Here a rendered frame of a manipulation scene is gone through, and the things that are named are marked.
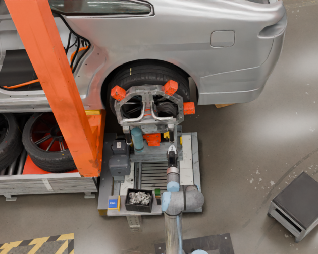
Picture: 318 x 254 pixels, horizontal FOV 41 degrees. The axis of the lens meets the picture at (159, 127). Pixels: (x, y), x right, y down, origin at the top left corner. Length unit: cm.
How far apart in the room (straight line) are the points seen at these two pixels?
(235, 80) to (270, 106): 127
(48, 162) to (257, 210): 188
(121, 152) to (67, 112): 106
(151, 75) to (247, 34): 76
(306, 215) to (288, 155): 85
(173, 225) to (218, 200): 129
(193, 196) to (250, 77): 120
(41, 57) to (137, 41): 81
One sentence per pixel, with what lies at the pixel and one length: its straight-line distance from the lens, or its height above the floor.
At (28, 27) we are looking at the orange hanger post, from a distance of 238.
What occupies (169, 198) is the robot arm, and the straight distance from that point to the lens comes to 256.
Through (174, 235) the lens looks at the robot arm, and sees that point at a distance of 277.
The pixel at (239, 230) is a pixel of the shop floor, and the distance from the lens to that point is 382.
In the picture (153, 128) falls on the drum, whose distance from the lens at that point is 332.
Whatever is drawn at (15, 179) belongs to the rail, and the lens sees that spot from 389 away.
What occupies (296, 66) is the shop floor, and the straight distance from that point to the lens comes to 504.
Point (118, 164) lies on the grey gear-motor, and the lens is 369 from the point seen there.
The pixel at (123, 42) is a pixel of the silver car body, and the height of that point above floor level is 149.
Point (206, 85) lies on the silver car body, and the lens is 339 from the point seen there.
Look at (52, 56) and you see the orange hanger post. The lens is 249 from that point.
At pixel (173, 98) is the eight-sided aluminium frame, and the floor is 102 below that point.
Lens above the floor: 350
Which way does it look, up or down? 53 degrees down
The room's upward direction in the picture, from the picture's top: 7 degrees counter-clockwise
